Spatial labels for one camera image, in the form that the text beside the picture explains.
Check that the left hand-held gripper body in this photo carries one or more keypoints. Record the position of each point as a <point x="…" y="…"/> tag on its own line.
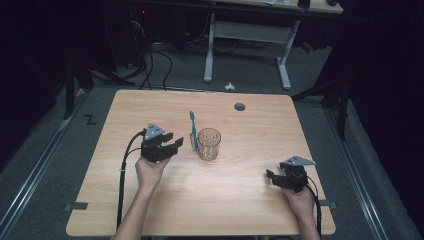
<point x="154" y="146"/>

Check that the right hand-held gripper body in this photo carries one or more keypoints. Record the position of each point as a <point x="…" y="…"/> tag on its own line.
<point x="295" y="176"/>

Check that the blue toothbrush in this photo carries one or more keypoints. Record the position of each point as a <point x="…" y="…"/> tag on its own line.
<point x="194" y="128"/>

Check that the clear glass mug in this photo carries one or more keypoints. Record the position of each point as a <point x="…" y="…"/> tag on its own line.
<point x="209" y="146"/>

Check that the person's left hand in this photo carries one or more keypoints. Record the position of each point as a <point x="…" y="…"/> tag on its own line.
<point x="150" y="173"/>

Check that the person's right hand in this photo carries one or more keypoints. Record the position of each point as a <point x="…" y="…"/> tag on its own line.
<point x="301" y="203"/>

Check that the grey tape strip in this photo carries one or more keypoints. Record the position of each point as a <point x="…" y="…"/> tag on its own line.
<point x="76" y="206"/>
<point x="328" y="204"/>

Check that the grey round table grommet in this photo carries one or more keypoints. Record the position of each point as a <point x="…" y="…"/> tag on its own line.
<point x="239" y="106"/>

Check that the small white floor object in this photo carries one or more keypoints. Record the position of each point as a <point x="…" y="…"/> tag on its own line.
<point x="229" y="86"/>

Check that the black metal stand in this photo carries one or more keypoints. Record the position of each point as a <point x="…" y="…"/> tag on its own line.
<point x="341" y="110"/>
<point x="69" y="90"/>

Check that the small red object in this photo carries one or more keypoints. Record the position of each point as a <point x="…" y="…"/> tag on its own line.
<point x="307" y="47"/>

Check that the light wooden desk top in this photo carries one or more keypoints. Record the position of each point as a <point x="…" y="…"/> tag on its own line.
<point x="320" y="7"/>

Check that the metal floor rail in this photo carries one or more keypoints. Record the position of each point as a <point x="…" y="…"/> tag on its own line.
<point x="358" y="180"/>
<point x="36" y="173"/>

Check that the white metal desk frame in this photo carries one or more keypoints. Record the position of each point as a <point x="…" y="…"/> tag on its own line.
<point x="248" y="32"/>

